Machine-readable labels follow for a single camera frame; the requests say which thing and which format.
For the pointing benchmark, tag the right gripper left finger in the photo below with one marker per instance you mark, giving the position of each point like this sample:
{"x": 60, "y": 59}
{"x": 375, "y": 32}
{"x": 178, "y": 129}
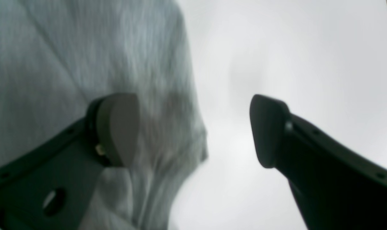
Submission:
{"x": 50, "y": 188}

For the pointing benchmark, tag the grey T-shirt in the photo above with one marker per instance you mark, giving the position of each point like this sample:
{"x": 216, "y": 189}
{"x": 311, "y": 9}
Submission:
{"x": 56, "y": 56}

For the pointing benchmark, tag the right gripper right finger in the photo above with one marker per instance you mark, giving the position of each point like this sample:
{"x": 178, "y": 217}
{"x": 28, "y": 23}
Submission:
{"x": 334, "y": 188}

